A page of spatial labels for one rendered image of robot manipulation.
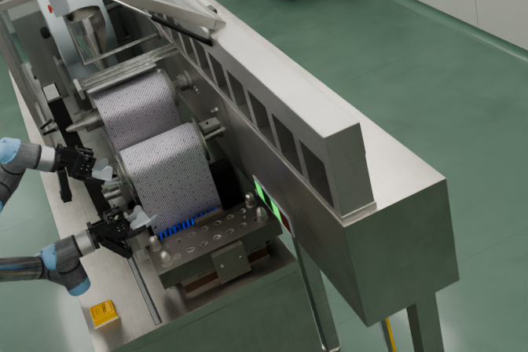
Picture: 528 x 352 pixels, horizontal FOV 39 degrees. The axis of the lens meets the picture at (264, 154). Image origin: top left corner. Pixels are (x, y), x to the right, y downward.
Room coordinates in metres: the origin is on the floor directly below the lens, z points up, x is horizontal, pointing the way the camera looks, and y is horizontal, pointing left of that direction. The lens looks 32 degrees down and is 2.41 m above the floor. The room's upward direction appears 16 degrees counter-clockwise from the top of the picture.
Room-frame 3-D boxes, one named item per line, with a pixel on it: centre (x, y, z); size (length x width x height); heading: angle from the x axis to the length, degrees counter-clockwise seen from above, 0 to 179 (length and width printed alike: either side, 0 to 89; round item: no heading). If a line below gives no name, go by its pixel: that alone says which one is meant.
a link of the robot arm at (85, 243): (1.87, 0.60, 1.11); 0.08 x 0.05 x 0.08; 15
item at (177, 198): (1.95, 0.29, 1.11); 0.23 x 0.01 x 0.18; 105
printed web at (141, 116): (2.13, 0.34, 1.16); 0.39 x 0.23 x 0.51; 15
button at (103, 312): (1.76, 0.61, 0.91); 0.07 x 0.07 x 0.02; 15
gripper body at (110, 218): (1.89, 0.52, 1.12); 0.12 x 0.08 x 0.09; 105
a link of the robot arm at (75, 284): (1.86, 0.69, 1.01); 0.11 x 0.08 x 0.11; 48
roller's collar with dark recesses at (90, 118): (2.21, 0.51, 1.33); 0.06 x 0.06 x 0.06; 15
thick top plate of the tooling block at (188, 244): (1.84, 0.23, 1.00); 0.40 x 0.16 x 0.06; 105
